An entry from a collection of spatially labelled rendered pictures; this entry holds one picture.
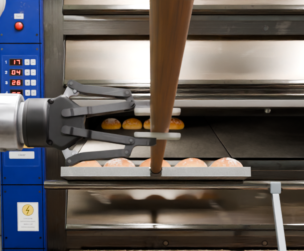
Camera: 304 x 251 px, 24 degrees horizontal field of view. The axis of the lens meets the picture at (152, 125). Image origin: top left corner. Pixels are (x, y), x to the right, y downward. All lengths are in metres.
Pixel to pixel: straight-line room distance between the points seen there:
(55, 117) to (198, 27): 1.54
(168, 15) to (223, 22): 2.13
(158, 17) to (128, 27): 2.10
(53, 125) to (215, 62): 1.55
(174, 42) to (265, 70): 2.07
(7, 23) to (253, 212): 1.11
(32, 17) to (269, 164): 0.99
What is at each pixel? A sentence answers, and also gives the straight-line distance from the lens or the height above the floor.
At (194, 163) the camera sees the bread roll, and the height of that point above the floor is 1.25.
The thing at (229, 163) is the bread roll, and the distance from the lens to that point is 2.13.
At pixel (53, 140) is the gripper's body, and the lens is 1.10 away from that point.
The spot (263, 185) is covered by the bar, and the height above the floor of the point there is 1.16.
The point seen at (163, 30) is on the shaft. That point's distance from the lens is 0.52.
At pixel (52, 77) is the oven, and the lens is 2.62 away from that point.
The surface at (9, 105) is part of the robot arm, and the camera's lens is 1.09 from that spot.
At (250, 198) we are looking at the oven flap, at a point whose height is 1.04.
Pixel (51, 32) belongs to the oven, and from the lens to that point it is 2.62.
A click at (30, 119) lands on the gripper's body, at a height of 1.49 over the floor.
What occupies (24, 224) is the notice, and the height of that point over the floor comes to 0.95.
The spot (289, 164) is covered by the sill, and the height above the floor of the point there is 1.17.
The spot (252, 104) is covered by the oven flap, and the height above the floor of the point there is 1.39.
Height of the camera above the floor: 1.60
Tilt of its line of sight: 6 degrees down
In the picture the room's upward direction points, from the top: straight up
